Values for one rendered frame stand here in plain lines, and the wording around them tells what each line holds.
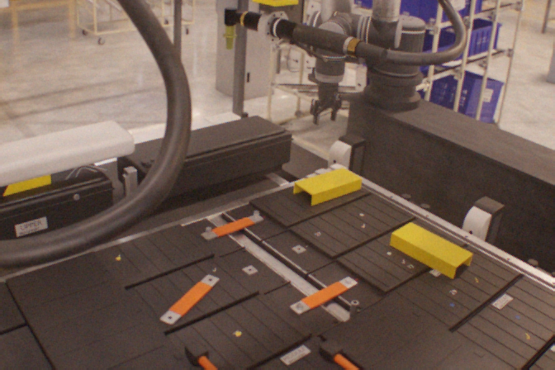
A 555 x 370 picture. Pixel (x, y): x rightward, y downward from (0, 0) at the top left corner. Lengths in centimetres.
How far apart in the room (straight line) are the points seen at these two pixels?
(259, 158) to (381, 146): 101
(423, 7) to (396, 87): 124
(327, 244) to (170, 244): 32
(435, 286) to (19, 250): 79
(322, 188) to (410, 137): 96
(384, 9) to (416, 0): 141
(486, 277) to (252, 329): 50
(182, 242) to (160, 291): 17
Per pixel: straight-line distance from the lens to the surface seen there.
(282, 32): 138
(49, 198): 117
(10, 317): 103
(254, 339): 95
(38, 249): 57
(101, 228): 57
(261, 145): 141
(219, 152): 134
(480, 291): 115
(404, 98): 234
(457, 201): 220
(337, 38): 128
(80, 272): 110
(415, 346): 97
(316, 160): 185
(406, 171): 230
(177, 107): 65
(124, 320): 98
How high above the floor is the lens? 166
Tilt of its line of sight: 24 degrees down
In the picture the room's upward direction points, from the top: 4 degrees clockwise
